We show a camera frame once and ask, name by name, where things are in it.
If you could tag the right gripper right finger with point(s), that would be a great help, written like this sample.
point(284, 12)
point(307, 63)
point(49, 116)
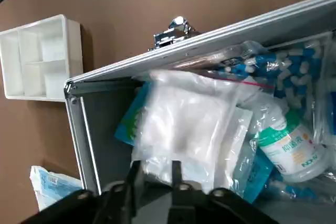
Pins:
point(189, 203)

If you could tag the clear packet blue print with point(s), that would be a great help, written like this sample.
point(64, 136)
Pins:
point(331, 108)

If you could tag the white partition tray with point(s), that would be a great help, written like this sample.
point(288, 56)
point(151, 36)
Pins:
point(34, 51)

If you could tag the bag of blue-white capsules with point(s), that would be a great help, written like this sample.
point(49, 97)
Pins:
point(294, 77)

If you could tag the wide blue-white flat packet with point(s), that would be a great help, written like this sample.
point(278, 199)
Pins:
point(52, 184)

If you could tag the blue cotton ball bag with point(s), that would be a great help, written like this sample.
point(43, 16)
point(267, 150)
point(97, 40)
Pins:
point(128, 121)

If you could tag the aluminium first-aid case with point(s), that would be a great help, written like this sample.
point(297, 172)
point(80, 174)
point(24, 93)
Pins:
point(105, 129)

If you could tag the clear bag blue-white items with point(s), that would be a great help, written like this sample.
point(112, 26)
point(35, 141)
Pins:
point(296, 191)

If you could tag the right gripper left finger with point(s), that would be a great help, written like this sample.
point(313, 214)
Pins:
point(123, 203)

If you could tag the silver gauze packet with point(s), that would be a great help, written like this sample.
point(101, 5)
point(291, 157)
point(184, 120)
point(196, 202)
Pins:
point(183, 119)

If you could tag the white disinfectant bottle green band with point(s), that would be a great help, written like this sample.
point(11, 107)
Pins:
point(288, 150)

